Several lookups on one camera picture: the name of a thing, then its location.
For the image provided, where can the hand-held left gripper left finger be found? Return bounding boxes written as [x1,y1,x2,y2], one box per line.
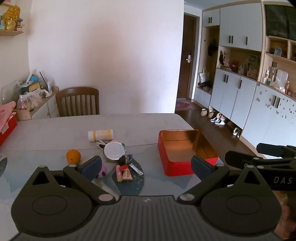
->
[20,155,116,205]

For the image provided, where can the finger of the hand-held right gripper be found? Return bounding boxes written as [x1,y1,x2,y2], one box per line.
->
[256,143,296,160]
[225,150,278,173]

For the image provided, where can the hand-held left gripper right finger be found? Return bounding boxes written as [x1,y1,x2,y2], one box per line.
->
[176,155,274,205]

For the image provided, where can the pink purple toy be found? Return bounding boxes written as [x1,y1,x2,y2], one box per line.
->
[95,163,108,179]

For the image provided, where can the orange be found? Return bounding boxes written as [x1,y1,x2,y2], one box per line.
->
[66,149,81,164]

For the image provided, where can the white sunglasses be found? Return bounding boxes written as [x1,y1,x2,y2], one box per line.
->
[96,140,111,151]

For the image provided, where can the red tin box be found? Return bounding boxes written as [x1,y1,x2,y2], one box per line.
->
[158,129,218,177]

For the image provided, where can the round tin with white lid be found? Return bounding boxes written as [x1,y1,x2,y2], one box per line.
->
[103,141,127,162]

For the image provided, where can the white yellow bottle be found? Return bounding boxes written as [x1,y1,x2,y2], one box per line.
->
[88,129,114,141]

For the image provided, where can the small dark object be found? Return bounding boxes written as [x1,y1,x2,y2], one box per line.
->
[119,153,133,165]

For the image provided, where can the red snack packet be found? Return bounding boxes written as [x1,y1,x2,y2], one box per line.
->
[121,165,134,181]

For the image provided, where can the silver nail clipper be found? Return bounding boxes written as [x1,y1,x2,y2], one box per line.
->
[129,163,144,176]

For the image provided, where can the blue printed table mat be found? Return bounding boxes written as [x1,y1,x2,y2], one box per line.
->
[0,142,226,241]

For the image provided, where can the patterned red rug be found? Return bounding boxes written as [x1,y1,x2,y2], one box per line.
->
[174,100,199,112]

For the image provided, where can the brown wooden chair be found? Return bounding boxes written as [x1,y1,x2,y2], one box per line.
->
[55,87,100,117]

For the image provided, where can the white sideboard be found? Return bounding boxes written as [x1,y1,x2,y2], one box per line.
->
[30,86,60,120]

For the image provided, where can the small wooden holder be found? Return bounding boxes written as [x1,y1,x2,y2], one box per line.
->
[14,109,31,121]

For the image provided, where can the white tote bag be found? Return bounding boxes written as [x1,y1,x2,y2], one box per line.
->
[199,67,211,84]

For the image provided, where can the clear plastic bag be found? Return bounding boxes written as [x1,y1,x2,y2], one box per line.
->
[17,91,43,110]

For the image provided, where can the red cardboard box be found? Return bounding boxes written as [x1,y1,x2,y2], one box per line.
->
[0,116,18,146]

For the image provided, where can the dark wooden door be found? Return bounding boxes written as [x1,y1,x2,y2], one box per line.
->
[177,13,200,100]

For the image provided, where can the row of shelf figurines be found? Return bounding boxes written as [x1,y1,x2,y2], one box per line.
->
[218,50,259,79]

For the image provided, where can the clear plastic cover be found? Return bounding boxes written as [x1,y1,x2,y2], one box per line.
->
[1,85,18,105]

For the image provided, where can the dark hanging bag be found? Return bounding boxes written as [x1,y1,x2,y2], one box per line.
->
[208,39,218,56]

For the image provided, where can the yellow ornament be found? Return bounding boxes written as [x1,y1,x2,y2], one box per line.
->
[2,5,21,30]

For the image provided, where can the white wall cabinet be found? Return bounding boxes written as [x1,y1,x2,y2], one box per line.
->
[193,0,296,150]

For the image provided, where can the wooden wall shelf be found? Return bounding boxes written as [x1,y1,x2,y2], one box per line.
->
[0,30,24,37]

